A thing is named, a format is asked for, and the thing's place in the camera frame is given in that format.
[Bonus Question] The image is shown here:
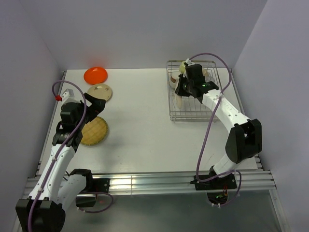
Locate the beige plate black spot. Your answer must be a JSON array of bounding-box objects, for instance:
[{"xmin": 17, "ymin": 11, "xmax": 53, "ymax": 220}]
[{"xmin": 175, "ymin": 94, "xmax": 183, "ymax": 110}]

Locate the metal tumbler cup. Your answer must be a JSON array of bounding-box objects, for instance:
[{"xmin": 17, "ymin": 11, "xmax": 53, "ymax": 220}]
[{"xmin": 169, "ymin": 71, "xmax": 181, "ymax": 89}]

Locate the beige floral plate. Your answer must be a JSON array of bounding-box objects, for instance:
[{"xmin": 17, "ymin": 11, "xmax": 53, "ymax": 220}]
[{"xmin": 87, "ymin": 84, "xmax": 112, "ymax": 101}]

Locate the pale green mug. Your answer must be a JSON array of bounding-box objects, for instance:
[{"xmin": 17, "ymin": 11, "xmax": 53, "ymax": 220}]
[{"xmin": 179, "ymin": 61, "xmax": 187, "ymax": 74}]

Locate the wire dish rack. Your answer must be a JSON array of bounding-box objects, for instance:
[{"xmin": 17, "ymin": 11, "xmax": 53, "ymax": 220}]
[{"xmin": 166, "ymin": 60, "xmax": 222, "ymax": 122}]

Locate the beige ceramic bowl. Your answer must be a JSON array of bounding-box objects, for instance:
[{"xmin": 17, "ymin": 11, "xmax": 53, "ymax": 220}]
[{"xmin": 202, "ymin": 69, "xmax": 215, "ymax": 83}]

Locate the yellow woven pattern plate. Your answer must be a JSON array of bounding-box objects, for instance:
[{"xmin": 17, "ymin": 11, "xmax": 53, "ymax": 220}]
[{"xmin": 81, "ymin": 116, "xmax": 109, "ymax": 146}]

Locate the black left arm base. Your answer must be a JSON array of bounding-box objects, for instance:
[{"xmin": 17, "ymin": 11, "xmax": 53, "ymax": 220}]
[{"xmin": 74, "ymin": 178, "xmax": 110, "ymax": 208}]

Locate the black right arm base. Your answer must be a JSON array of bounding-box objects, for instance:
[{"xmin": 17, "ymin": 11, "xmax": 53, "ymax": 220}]
[{"xmin": 190, "ymin": 174, "xmax": 237, "ymax": 205}]

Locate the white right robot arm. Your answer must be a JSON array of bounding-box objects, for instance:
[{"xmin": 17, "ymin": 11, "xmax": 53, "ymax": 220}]
[{"xmin": 175, "ymin": 61, "xmax": 262, "ymax": 189}]

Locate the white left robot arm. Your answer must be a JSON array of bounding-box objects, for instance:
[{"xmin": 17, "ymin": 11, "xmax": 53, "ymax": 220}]
[{"xmin": 15, "ymin": 90, "xmax": 106, "ymax": 232}]

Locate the orange plastic plate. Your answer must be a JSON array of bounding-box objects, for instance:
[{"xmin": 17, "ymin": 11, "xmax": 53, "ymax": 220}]
[{"xmin": 84, "ymin": 67, "xmax": 108, "ymax": 85}]

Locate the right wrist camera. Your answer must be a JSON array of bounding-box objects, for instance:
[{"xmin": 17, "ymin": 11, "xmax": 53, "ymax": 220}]
[{"xmin": 184, "ymin": 58, "xmax": 195, "ymax": 67}]

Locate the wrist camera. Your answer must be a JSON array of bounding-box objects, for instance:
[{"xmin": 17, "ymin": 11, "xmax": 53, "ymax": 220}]
[
  {"xmin": 184, "ymin": 58, "xmax": 195, "ymax": 67},
  {"xmin": 61, "ymin": 88, "xmax": 78, "ymax": 105}
]

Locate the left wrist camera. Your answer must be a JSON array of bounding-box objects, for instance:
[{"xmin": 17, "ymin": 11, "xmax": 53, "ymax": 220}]
[{"xmin": 61, "ymin": 88, "xmax": 78, "ymax": 105}]

